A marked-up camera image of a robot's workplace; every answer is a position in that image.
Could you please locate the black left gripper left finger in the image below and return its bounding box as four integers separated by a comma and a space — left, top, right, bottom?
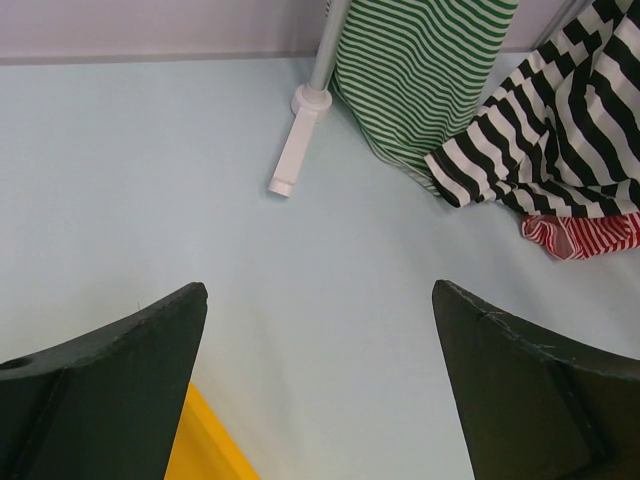
1, 282, 208, 479

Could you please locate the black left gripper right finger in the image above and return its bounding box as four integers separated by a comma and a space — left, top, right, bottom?
432, 280, 639, 479

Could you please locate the black white striped tank top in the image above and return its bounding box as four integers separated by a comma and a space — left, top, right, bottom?
426, 1, 639, 218

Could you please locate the red white striped tank top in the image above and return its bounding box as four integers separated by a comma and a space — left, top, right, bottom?
521, 212, 639, 261

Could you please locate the green white striped tank top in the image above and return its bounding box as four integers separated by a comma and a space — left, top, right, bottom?
330, 0, 518, 193

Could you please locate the yellow plastic bin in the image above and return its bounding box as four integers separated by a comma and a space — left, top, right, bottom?
165, 383, 260, 480

